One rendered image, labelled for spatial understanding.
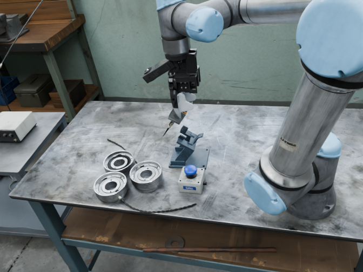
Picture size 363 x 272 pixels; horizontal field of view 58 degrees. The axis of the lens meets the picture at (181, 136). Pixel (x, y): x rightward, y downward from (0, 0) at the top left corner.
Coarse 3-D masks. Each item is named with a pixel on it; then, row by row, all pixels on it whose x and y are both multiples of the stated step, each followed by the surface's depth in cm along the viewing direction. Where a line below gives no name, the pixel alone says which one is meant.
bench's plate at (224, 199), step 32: (96, 128) 135; (128, 128) 133; (160, 128) 130; (192, 128) 127; (224, 128) 125; (256, 128) 123; (352, 128) 116; (64, 160) 121; (96, 160) 119; (160, 160) 115; (224, 160) 111; (256, 160) 109; (352, 160) 104; (32, 192) 110; (64, 192) 108; (128, 192) 104; (160, 192) 103; (224, 192) 100; (352, 192) 94; (224, 224) 92; (256, 224) 89; (288, 224) 88; (320, 224) 87; (352, 224) 86
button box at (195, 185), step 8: (200, 168) 103; (184, 176) 101; (192, 176) 100; (200, 176) 100; (184, 184) 99; (192, 184) 98; (200, 184) 98; (184, 192) 101; (192, 192) 100; (200, 192) 99
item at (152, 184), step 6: (144, 162) 109; (150, 162) 109; (156, 162) 108; (132, 168) 107; (138, 168) 108; (144, 168) 108; (150, 168) 108; (132, 174) 106; (138, 174) 106; (144, 174) 108; (150, 174) 108; (162, 174) 105; (132, 180) 103; (144, 180) 104; (156, 180) 102; (138, 186) 103; (144, 186) 102; (150, 186) 102; (156, 186) 104
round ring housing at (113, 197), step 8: (104, 176) 107; (112, 176) 107; (120, 176) 106; (96, 184) 104; (104, 184) 104; (112, 184) 106; (96, 192) 100; (104, 192) 102; (112, 192) 101; (120, 192) 100; (104, 200) 100; (112, 200) 100
